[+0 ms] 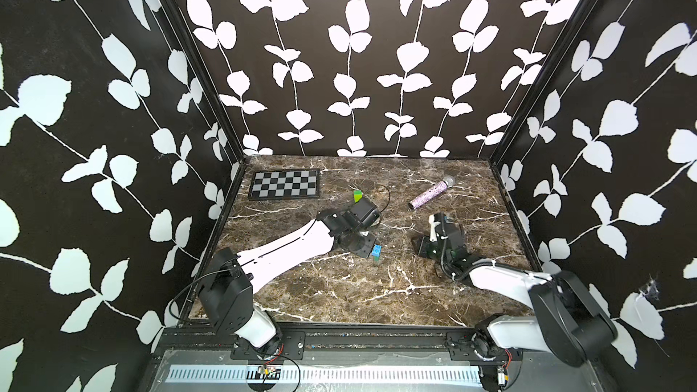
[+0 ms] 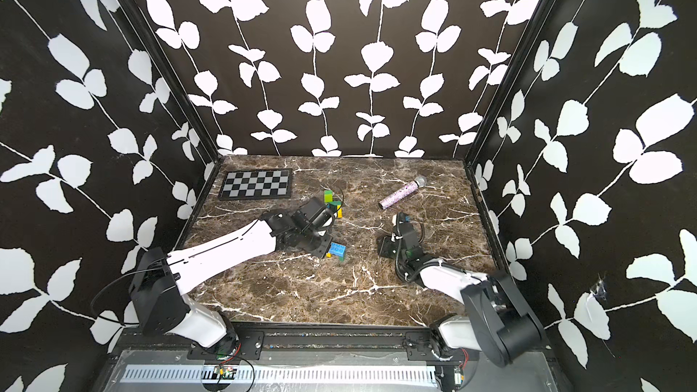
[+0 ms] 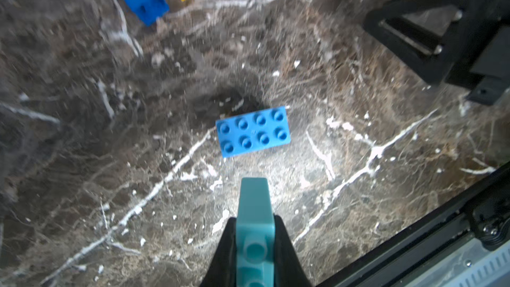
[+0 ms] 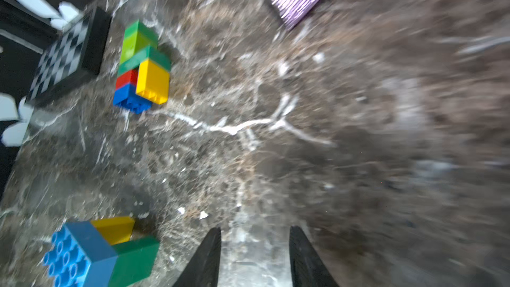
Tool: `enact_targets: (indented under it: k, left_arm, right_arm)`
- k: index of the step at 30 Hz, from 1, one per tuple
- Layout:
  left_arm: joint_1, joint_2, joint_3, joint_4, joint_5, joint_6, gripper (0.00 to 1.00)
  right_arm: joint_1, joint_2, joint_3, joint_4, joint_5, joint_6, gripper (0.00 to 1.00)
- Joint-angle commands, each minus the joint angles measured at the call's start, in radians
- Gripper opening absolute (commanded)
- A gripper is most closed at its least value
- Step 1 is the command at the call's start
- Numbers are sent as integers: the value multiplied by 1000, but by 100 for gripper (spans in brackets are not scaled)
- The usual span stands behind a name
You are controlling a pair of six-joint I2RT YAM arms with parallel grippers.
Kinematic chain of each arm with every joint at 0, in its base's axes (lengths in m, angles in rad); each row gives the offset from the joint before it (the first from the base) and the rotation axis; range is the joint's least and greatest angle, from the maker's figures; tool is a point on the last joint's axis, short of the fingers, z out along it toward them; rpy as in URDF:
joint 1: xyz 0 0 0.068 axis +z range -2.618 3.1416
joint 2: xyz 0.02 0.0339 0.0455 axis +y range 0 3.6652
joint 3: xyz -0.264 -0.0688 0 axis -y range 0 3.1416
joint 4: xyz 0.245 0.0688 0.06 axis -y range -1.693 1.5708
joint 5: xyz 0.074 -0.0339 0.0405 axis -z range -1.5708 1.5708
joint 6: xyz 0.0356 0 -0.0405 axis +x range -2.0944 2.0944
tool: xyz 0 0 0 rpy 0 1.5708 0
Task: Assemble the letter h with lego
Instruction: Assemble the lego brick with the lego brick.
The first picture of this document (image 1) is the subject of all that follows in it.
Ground purple glitter microphone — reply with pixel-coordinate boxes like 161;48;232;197
408;175;456;211

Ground light blue long lego brick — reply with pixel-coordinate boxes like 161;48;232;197
371;245;381;261

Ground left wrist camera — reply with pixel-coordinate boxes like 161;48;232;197
348;197;380;229

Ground white perforated strip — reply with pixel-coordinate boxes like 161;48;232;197
164;365;481;387

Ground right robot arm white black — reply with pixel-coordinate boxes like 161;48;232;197
412;222;619;368

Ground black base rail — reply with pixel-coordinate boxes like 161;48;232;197
155;322;523;364

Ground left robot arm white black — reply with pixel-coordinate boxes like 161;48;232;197
197;207;380;357

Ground black white checkerboard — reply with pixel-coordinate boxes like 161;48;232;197
248;169;321;201

